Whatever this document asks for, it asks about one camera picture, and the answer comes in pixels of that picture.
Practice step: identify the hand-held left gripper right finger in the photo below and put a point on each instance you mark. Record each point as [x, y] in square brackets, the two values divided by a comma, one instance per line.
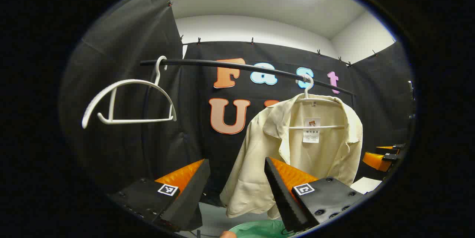
[284, 197]

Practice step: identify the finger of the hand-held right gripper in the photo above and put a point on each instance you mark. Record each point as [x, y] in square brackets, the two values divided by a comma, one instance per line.
[389, 149]
[374, 161]

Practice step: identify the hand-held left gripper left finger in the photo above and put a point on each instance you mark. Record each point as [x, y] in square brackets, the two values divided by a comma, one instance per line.
[189, 201]

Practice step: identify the green laundry hamper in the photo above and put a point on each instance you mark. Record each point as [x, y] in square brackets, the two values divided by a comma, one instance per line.
[259, 230]

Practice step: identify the cream shirt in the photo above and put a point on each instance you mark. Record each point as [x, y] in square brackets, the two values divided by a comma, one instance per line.
[259, 149]

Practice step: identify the white shirt hanger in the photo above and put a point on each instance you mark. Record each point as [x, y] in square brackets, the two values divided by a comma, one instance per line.
[306, 91]

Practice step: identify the white plastic hanger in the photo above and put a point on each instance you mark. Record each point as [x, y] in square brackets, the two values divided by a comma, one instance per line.
[141, 121]

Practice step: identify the black clothes rack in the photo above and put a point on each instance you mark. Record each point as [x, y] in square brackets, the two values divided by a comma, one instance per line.
[207, 63]

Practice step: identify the white paper sheet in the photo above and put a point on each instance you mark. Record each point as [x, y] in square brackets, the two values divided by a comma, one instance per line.
[365, 185]

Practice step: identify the black backdrop cloth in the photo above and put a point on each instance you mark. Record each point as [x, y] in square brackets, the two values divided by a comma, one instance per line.
[193, 126]

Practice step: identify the row of black backdrop clips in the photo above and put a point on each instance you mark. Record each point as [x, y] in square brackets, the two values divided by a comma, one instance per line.
[199, 40]

